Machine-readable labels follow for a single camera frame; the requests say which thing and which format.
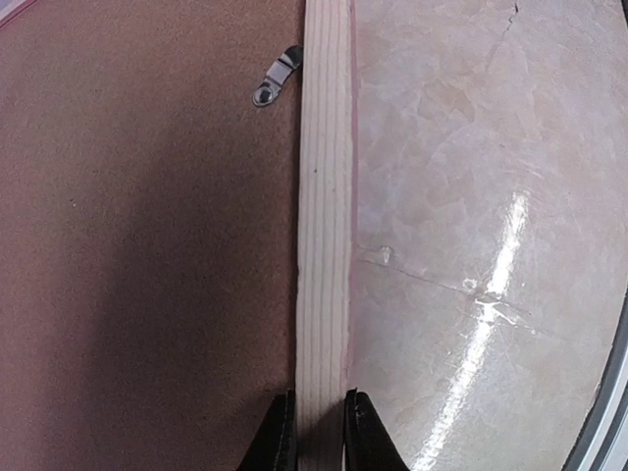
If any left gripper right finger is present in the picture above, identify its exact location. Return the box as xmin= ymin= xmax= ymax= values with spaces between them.
xmin=343 ymin=389 xmax=407 ymax=471

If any wooden picture frame pink edge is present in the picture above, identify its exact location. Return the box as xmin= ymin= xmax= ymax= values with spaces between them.
xmin=0 ymin=0 xmax=360 ymax=471

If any front aluminium rail base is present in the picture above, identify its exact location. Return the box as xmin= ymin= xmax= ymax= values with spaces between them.
xmin=562 ymin=297 xmax=628 ymax=471

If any brown cardboard backing board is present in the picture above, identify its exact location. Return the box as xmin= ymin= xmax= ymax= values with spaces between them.
xmin=0 ymin=0 xmax=306 ymax=471

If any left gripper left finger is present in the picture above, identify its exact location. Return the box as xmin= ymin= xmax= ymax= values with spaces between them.
xmin=236 ymin=391 xmax=297 ymax=471

